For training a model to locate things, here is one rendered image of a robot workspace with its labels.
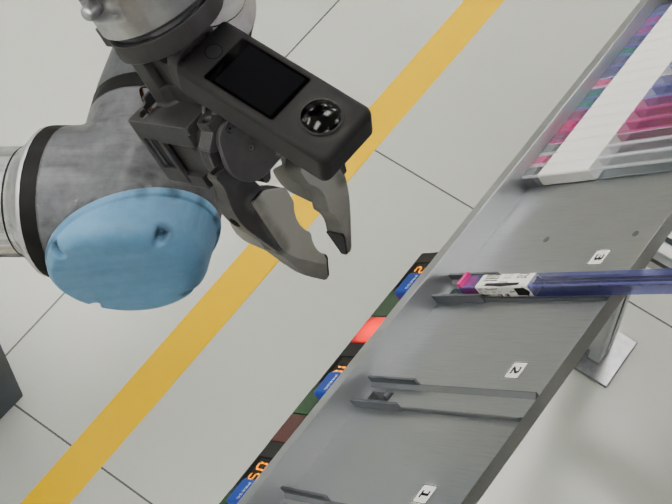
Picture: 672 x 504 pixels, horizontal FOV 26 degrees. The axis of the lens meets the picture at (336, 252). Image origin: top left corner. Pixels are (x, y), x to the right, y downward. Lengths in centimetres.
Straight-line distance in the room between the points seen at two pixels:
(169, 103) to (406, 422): 29
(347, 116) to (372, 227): 120
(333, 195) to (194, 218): 14
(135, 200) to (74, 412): 91
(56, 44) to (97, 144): 118
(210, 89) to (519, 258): 36
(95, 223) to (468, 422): 29
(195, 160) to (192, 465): 100
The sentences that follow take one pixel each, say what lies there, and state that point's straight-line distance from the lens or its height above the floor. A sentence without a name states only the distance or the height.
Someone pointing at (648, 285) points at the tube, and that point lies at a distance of 97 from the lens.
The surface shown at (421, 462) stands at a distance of 99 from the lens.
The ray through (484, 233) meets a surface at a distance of 118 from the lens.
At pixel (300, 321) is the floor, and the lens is 195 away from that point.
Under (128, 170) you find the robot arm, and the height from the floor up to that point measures 87.
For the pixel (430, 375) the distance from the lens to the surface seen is 107.
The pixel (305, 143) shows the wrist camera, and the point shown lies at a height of 105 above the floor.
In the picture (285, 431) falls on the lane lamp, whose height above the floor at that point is 65.
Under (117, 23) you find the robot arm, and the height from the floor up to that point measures 108.
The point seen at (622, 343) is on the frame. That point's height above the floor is 1.
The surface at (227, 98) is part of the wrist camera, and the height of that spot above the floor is 105.
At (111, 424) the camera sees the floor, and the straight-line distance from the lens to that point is 191.
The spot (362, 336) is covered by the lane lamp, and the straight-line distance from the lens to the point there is 121.
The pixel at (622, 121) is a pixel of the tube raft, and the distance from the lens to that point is 118.
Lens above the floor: 173
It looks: 60 degrees down
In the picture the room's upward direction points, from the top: straight up
